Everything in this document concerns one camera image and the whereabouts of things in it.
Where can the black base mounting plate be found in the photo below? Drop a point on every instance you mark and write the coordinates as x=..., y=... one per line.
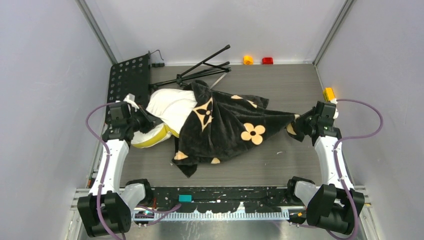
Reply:
x=219, y=199

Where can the yellow toy block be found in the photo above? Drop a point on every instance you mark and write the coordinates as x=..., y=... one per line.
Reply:
x=328, y=94

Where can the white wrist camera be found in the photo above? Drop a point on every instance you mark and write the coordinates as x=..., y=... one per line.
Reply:
x=336, y=113
x=130, y=100

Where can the black floral pillowcase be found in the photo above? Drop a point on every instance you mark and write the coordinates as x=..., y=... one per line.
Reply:
x=222, y=126

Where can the red toy block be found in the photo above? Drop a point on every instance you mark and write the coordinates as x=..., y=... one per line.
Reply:
x=267, y=61

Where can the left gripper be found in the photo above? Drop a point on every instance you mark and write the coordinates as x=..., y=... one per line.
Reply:
x=153, y=120

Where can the white pillow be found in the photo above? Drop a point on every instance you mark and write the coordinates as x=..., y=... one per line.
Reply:
x=172, y=107

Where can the teal block on base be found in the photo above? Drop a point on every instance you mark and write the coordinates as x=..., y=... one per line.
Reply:
x=185, y=198

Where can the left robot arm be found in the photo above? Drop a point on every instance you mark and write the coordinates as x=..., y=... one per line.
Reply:
x=107, y=210

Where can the yellow round toy piece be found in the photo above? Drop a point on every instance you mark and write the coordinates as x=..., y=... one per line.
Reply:
x=248, y=60

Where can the black perforated music stand tray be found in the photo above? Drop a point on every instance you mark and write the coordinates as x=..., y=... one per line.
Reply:
x=131, y=76

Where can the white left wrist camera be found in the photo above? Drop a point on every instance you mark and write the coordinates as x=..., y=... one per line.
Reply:
x=130, y=100

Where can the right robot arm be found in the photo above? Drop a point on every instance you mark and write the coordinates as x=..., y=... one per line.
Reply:
x=335, y=205

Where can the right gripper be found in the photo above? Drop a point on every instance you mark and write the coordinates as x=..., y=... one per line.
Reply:
x=301, y=119

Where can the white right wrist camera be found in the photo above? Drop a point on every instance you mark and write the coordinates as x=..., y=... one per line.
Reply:
x=336, y=113

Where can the black folding tripod stand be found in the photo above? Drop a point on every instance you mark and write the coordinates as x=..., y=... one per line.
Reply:
x=212, y=69

